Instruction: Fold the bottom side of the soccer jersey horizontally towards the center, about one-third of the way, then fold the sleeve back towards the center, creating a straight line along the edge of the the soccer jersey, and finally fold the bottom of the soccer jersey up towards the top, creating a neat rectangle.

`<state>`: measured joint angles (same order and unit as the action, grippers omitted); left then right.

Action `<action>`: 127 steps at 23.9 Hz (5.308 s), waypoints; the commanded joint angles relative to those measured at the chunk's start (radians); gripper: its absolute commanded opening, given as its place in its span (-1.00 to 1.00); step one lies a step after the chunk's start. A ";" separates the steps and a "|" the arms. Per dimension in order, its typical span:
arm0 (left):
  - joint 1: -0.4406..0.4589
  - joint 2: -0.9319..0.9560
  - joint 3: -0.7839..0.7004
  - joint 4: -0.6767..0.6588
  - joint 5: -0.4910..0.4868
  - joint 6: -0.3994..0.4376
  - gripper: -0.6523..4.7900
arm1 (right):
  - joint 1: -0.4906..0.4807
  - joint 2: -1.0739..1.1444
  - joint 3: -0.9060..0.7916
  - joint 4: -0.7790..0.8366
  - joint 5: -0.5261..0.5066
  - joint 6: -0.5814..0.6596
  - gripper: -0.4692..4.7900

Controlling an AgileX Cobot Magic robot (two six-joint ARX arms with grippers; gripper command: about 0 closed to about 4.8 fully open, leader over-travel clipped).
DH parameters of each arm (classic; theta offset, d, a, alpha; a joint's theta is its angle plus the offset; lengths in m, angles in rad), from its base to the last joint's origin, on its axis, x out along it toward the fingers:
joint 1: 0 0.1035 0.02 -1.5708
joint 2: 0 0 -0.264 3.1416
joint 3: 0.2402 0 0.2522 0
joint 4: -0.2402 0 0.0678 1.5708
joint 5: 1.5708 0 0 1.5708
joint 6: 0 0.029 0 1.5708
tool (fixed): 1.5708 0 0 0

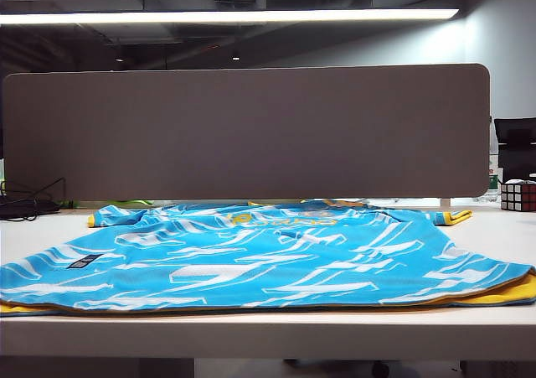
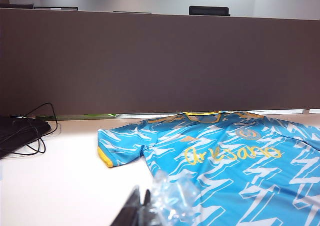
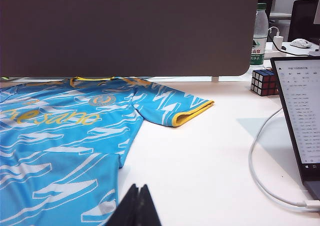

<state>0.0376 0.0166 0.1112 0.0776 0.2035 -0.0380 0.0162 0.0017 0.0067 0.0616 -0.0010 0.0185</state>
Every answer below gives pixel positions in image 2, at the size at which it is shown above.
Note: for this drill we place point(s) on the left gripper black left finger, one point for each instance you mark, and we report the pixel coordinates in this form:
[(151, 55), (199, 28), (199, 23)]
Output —
[(132, 211)]

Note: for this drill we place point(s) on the left gripper tape-wrapped right finger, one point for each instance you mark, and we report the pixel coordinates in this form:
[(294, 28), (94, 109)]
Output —
[(172, 203)]

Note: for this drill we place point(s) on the blue yellow soccer jersey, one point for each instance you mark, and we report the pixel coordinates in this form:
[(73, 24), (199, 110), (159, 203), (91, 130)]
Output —
[(225, 173)]

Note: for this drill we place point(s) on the flat black bag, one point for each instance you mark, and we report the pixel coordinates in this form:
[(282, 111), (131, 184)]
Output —
[(20, 130)]

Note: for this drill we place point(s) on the brown desk partition panel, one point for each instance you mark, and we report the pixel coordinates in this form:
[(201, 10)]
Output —
[(150, 60)]

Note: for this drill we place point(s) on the black desk monitor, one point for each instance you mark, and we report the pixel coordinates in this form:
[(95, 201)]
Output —
[(208, 11)]

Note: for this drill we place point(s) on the white partition bracket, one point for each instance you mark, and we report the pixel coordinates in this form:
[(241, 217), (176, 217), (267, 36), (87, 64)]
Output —
[(314, 110)]

